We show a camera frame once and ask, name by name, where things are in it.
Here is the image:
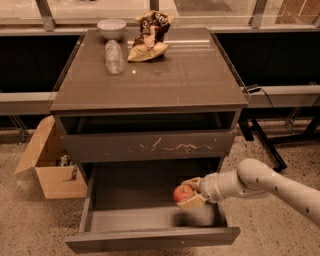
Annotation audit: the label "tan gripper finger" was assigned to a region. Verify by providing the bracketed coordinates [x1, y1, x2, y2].
[182, 177, 202, 191]
[177, 192, 207, 210]

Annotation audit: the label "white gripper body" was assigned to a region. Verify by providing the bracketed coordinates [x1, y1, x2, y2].
[200, 173, 221, 204]

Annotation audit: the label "red apple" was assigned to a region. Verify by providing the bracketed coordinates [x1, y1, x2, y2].
[173, 185, 193, 203]

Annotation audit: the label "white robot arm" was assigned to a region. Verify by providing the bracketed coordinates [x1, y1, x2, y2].
[177, 158, 320, 226]

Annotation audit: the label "open bottom drawer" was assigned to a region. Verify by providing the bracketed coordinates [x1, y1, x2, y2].
[65, 159, 240, 253]

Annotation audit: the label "dark grey drawer cabinet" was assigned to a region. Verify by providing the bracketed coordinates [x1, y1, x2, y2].
[51, 28, 247, 177]

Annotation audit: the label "scratched upper drawer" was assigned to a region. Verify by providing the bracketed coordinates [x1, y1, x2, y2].
[61, 131, 234, 163]

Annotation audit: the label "black metal stand leg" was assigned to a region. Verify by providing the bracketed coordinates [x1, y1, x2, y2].
[238, 114, 320, 172]

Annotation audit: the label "cans inside cardboard box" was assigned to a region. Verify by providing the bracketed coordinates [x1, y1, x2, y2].
[57, 154, 77, 180]

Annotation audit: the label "crumpled brown snack bag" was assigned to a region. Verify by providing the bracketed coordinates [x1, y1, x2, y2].
[128, 10, 174, 62]

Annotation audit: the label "clear plastic bottle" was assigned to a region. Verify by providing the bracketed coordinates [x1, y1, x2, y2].
[105, 40, 124, 75]

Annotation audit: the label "open cardboard box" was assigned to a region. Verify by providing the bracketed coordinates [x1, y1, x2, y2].
[15, 116, 87, 199]

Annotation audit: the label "white ceramic bowl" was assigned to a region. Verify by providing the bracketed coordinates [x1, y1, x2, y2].
[97, 19, 126, 41]

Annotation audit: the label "black cable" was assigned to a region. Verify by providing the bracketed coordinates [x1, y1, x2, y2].
[242, 83, 275, 108]

